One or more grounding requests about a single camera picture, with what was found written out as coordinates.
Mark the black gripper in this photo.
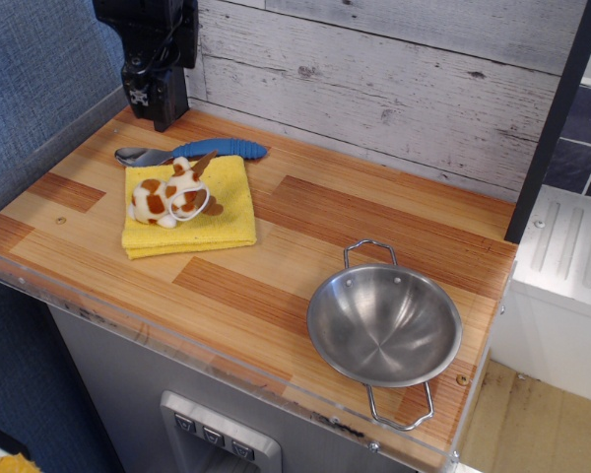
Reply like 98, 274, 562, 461
93, 0, 199, 121

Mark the spotted plush animal toy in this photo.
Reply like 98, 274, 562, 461
127, 151, 224, 229

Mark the steel bowl with handles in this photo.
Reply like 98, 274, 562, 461
306, 240, 463, 432

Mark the folded yellow towel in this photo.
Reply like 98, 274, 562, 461
121, 156, 256, 259

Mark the grey control panel with buttons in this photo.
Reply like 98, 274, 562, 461
160, 390, 283, 472

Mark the yellow object bottom left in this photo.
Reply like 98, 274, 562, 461
0, 454, 41, 473

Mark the white ribbed appliance top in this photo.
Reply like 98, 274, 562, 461
514, 185, 591, 306

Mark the black left vertical post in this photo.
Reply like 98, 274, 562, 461
153, 67, 189, 132

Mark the black vertical post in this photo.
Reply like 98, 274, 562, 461
153, 67, 189, 132
504, 0, 591, 243

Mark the blue handled metal spoon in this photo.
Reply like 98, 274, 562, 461
114, 138, 268, 167

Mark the black right vertical post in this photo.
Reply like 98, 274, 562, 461
504, 0, 591, 243

